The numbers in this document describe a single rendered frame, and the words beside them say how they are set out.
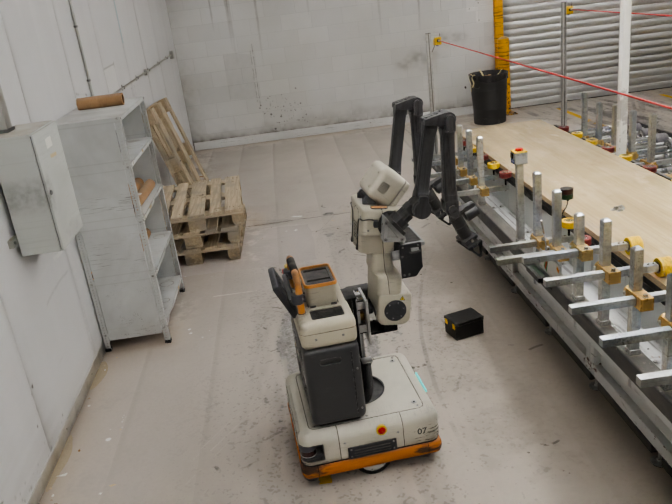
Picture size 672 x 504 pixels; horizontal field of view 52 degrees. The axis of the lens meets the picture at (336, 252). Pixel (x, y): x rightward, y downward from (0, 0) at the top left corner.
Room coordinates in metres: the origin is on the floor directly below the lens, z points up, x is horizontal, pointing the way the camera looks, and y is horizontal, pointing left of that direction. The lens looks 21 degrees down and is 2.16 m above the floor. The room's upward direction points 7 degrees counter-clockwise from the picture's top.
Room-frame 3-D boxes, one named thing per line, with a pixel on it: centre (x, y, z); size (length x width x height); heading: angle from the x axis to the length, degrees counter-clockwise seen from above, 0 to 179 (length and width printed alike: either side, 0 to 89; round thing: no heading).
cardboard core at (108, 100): (4.81, 1.45, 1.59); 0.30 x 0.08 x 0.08; 93
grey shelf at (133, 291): (4.70, 1.44, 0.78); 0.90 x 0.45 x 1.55; 3
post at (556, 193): (3.06, -1.05, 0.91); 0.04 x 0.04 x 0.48; 3
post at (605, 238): (2.56, -1.08, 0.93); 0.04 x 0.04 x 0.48; 3
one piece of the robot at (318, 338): (2.94, 0.08, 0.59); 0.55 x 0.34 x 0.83; 8
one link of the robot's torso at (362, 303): (3.04, -0.17, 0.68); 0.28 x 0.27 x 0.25; 8
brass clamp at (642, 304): (2.29, -1.09, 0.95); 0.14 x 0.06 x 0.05; 3
